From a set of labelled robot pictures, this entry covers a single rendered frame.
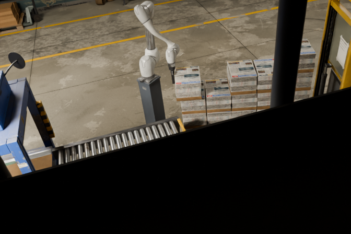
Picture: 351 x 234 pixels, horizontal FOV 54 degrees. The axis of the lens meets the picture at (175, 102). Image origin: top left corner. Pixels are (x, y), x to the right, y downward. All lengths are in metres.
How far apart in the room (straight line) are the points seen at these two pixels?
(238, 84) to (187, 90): 0.57
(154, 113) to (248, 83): 1.19
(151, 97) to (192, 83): 0.58
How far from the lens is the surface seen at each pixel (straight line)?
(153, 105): 4.12
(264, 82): 3.89
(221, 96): 3.91
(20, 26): 9.24
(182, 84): 3.74
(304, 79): 3.97
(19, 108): 3.06
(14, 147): 2.75
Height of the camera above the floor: 3.10
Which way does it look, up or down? 36 degrees down
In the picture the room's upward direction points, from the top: 7 degrees counter-clockwise
